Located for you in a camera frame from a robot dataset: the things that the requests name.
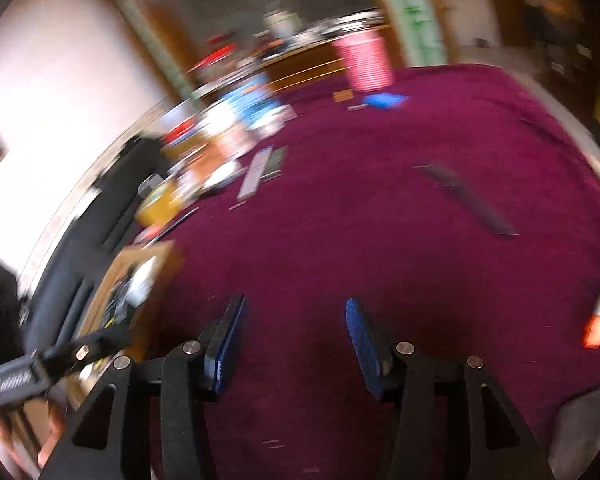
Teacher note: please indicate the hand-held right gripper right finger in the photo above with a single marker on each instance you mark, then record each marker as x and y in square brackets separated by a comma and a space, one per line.
[367, 350]

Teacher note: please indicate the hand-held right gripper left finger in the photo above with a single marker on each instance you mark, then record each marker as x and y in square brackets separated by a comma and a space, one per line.
[225, 345]

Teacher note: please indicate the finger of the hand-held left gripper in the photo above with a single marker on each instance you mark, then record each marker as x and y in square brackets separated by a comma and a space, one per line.
[82, 352]

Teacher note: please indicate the shallow cardboard box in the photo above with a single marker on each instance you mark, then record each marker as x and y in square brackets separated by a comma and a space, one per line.
[110, 270]

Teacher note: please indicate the large white charger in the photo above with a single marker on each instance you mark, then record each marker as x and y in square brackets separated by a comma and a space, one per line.
[141, 282]

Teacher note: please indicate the long black pen pale tip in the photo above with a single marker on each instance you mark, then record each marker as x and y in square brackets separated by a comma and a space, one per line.
[465, 197]

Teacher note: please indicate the person's left hand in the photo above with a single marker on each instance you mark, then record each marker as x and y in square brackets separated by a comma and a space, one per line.
[52, 435]

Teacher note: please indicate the purple velvet tablecloth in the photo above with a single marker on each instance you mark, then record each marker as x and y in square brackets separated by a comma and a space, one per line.
[355, 240]

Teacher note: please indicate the thin black rod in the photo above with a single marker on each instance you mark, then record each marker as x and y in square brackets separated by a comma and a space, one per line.
[180, 221]

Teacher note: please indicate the yellow tape roll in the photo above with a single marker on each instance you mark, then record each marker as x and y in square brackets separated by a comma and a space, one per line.
[157, 202]

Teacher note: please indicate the white stick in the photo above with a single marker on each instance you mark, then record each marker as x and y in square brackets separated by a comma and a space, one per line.
[254, 172]

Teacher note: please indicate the clear jar orange label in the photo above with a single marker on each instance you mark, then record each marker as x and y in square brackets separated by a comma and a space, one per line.
[227, 145]

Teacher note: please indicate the white blue box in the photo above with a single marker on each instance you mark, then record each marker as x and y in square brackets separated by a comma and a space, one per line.
[275, 121]

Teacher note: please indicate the blue lighter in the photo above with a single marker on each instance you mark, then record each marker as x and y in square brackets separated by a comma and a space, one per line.
[386, 100]

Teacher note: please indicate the large jar blue label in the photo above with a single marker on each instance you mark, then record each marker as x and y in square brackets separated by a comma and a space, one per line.
[247, 95]

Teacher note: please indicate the wooden sideboard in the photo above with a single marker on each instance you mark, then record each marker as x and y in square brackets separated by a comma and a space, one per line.
[305, 67]

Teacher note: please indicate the pink knit covered bottle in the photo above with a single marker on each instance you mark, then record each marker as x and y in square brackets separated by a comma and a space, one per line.
[364, 60]

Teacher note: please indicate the bamboo painted panel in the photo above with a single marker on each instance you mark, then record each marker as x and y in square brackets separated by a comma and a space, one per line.
[410, 10]
[150, 40]

